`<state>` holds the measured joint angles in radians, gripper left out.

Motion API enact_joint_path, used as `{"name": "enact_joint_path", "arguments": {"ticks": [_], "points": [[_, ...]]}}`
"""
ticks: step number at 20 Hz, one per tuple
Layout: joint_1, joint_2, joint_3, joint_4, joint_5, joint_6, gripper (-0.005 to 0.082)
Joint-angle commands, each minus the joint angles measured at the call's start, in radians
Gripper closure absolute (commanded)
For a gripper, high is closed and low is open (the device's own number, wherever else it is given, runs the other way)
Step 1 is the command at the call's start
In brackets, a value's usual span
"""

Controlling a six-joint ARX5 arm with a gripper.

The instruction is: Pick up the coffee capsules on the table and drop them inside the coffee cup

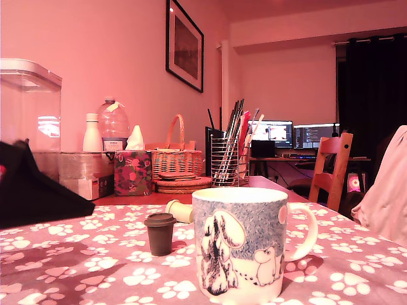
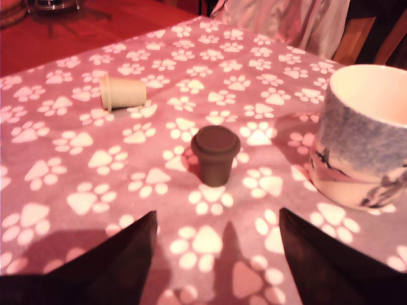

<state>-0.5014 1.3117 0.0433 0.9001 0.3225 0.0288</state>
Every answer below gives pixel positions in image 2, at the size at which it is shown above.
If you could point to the pale draped garment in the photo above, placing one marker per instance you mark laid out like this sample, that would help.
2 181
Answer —
270 19

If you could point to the paw print cloth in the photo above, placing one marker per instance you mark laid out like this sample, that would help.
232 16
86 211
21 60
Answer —
95 133

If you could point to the wooden chair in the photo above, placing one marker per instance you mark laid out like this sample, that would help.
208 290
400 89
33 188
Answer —
353 41

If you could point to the brown coffee capsule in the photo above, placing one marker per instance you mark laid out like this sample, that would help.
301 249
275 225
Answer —
214 159

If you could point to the cream coffee capsule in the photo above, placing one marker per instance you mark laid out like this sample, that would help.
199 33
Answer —
124 93

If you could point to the white cartoon print mug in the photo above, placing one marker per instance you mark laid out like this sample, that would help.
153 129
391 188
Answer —
349 152

